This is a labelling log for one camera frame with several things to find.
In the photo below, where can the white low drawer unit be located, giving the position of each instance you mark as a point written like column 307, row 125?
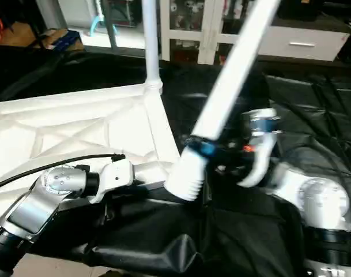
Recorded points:
column 302, row 45

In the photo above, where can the white glass-door cabinet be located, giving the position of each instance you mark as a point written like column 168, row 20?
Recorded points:
column 187, row 29

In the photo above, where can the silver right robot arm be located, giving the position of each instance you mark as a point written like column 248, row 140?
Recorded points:
column 313, row 202

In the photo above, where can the black work mat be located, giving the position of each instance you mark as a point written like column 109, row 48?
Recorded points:
column 238, row 231

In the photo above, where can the white plastic table top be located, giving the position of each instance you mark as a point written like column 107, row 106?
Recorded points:
column 77, row 127

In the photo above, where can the grey metal pole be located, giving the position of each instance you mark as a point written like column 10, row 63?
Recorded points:
column 112, row 26

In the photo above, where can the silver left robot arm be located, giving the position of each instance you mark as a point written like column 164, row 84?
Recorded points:
column 37, row 202

